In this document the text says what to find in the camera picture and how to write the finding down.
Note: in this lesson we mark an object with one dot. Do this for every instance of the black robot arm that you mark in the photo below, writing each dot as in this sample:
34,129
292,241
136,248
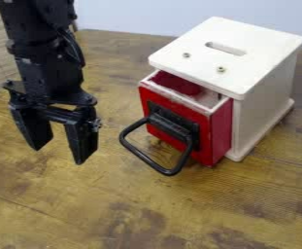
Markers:
38,25

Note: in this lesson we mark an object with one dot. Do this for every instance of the white wooden cabinet box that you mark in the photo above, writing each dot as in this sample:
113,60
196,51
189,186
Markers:
245,62

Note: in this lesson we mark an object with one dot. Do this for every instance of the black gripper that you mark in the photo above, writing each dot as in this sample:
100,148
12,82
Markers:
48,95

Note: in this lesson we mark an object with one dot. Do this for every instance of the red drawer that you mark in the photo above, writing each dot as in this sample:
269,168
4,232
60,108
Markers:
199,109

